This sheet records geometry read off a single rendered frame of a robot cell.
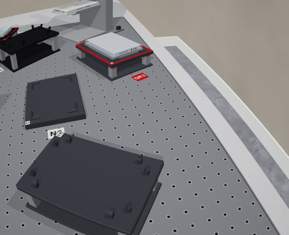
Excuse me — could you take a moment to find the grey shelf rack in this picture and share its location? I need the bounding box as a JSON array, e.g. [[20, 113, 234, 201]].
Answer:
[[57, 0, 113, 44]]

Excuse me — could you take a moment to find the grey perforated work table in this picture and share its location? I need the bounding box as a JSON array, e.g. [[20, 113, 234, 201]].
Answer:
[[0, 36, 281, 235]]

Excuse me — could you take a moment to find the dark grey plate on raised base with corner posts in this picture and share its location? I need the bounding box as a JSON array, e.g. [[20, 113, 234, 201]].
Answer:
[[16, 131, 164, 235]]

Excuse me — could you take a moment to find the black two-tier stand with grey legs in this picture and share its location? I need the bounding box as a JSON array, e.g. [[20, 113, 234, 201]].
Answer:
[[0, 24, 60, 72]]

